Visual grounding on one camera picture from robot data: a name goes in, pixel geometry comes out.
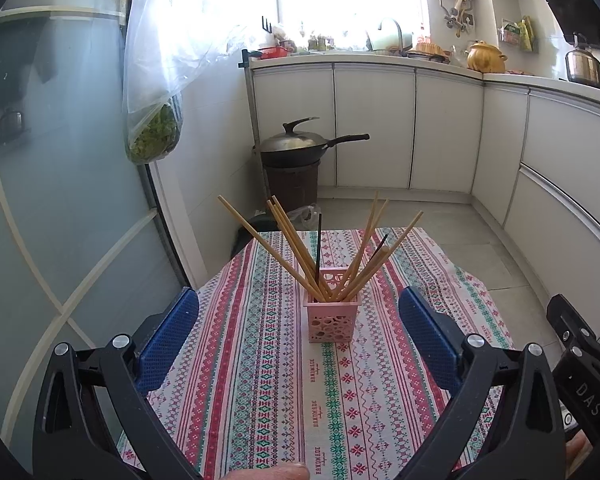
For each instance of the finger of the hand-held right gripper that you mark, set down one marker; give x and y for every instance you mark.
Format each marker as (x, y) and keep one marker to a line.
(567, 325)

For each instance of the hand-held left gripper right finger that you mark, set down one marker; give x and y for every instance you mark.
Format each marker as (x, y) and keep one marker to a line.
(430, 340)

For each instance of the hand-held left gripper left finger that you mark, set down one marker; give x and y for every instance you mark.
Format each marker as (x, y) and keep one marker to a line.
(162, 345)

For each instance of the pink perforated chopstick holder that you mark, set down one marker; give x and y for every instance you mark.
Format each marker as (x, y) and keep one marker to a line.
(330, 322)

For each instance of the black chopstick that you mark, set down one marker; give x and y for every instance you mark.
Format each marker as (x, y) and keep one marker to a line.
(380, 245)
(319, 245)

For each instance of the bunch of wooden chopsticks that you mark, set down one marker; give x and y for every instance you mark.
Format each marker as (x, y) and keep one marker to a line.
(290, 266)

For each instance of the person's right hand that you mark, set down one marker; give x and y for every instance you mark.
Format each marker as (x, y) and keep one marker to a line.
(578, 452)

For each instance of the person's left hand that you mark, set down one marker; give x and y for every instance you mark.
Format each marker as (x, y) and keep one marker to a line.
(272, 472)

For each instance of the patterned striped tablecloth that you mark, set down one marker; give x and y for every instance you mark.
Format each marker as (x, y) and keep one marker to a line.
(280, 385)

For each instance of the dark stool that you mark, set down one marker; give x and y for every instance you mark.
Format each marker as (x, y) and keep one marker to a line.
(245, 235)

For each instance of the crumpled clear plastic bag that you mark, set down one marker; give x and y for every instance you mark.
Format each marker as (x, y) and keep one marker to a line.
(305, 217)

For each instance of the frosted glass sliding door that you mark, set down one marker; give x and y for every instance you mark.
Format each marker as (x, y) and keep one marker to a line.
(55, 185)

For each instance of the brown plastic bin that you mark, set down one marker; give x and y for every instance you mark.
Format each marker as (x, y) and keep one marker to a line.
(292, 187)

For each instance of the clear bag of greens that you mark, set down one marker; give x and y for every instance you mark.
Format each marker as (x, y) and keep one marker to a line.
(152, 135)

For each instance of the white kitchen cabinets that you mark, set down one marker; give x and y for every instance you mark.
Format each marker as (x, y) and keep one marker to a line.
(445, 130)

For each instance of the black wok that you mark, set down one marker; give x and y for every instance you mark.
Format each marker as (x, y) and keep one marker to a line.
(290, 157)

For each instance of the dark wok lid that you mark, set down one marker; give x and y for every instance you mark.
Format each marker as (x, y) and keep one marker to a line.
(292, 142)

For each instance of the grey metal pole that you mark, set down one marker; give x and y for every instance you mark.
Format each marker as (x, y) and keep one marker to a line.
(252, 110)

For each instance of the steel kettle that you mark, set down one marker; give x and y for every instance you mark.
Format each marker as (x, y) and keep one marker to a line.
(585, 67)

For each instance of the yellow clay pot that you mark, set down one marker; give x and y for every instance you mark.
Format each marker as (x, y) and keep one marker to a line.
(485, 57)

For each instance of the glass pot lid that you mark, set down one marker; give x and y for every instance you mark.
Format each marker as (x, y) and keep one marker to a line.
(458, 54)

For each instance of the woven bamboo basket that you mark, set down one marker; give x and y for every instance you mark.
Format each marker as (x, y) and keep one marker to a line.
(427, 50)

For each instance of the metal sink faucet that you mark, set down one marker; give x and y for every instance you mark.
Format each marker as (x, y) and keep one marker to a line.
(397, 30)

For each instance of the red plastic basket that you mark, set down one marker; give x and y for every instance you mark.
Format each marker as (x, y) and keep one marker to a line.
(272, 52)

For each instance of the wall rack with packets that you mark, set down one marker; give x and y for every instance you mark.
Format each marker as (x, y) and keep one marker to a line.
(517, 32)

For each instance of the black clamp bracket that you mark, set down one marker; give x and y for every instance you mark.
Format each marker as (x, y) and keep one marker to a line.
(245, 57)

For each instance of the black wall hook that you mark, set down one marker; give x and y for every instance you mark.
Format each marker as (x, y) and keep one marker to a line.
(266, 24)

